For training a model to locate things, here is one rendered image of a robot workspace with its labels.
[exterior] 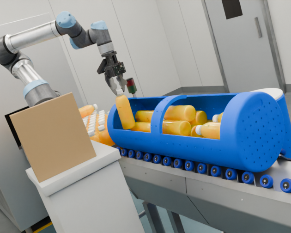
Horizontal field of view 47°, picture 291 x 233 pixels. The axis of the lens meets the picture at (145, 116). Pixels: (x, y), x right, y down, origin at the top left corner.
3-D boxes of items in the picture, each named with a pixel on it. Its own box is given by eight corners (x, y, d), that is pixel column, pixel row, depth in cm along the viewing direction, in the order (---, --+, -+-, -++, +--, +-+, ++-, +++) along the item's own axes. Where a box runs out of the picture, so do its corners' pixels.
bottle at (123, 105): (126, 125, 182) (116, 92, 177) (137, 123, 179) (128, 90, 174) (120, 130, 176) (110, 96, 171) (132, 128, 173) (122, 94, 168)
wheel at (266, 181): (271, 175, 110) (275, 176, 111) (259, 173, 113) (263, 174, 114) (269, 188, 109) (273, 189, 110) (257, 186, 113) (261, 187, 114)
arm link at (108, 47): (94, 47, 166) (108, 43, 170) (98, 56, 167) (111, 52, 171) (101, 45, 160) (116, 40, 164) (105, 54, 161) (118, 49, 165)
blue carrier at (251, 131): (247, 187, 114) (225, 110, 107) (117, 157, 186) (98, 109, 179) (292, 150, 129) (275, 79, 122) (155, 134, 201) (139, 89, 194)
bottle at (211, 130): (240, 146, 120) (203, 142, 135) (248, 130, 122) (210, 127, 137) (229, 135, 117) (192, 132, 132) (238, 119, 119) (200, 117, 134)
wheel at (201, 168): (205, 162, 134) (209, 163, 135) (197, 161, 138) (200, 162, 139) (203, 174, 134) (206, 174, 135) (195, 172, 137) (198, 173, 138)
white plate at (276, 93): (242, 90, 198) (243, 93, 198) (219, 108, 179) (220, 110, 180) (290, 85, 179) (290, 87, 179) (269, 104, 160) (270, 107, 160)
